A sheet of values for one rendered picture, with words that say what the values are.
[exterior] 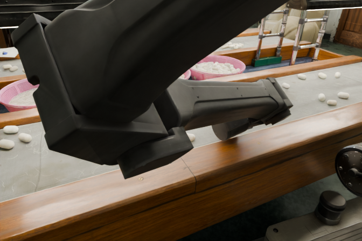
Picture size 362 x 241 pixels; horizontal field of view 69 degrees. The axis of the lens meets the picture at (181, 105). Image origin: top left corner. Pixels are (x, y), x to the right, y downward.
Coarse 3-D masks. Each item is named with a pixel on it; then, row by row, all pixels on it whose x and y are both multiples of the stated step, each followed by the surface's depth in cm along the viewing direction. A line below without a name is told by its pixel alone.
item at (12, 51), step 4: (4, 48) 135; (8, 48) 134; (12, 48) 134; (0, 52) 128; (4, 52) 127; (8, 52) 129; (12, 52) 129; (16, 52) 129; (0, 56) 124; (4, 56) 124; (8, 56) 124; (12, 56) 125
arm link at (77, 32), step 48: (96, 0) 14; (144, 0) 12; (192, 0) 12; (240, 0) 12; (288, 0) 14; (48, 48) 14; (96, 48) 13; (144, 48) 12; (192, 48) 14; (48, 96) 14; (96, 96) 13; (144, 96) 15; (48, 144) 13; (96, 144) 16
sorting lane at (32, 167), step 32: (352, 64) 134; (288, 96) 98; (352, 96) 99; (32, 128) 75; (256, 128) 78; (0, 160) 63; (32, 160) 63; (64, 160) 63; (0, 192) 54; (32, 192) 54
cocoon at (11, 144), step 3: (0, 141) 66; (3, 141) 66; (6, 141) 66; (9, 141) 66; (12, 141) 66; (0, 144) 66; (3, 144) 65; (6, 144) 65; (9, 144) 65; (12, 144) 66; (3, 147) 66; (6, 147) 65; (9, 147) 66; (12, 147) 66
